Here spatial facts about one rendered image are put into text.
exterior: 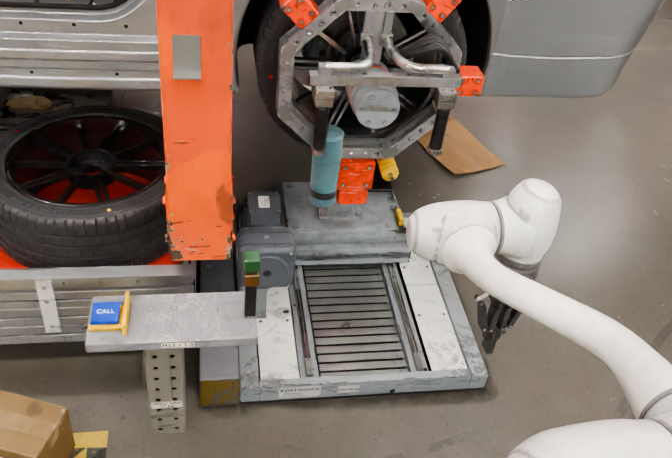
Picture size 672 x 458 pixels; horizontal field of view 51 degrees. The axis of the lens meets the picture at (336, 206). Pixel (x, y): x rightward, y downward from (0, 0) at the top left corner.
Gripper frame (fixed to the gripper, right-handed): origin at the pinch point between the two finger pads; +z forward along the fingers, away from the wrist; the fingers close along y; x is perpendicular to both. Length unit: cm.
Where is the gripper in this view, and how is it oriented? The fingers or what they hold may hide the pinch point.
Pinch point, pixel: (490, 338)
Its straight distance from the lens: 162.1
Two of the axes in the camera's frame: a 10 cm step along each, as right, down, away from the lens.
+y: 9.7, -0.8, 2.4
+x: -2.4, -6.1, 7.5
